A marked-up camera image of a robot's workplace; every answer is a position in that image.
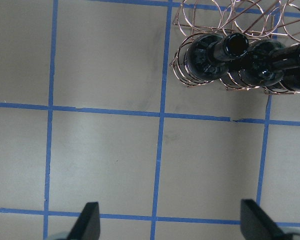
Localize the dark wine bottle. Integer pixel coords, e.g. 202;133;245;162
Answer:
229;40;300;88
183;32;249;82

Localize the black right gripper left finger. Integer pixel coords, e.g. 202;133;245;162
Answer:
66;202;101;240

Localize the copper wire bottle basket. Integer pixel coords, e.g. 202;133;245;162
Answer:
170;0;300;95

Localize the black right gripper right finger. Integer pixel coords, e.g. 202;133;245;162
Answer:
240;199;286;240

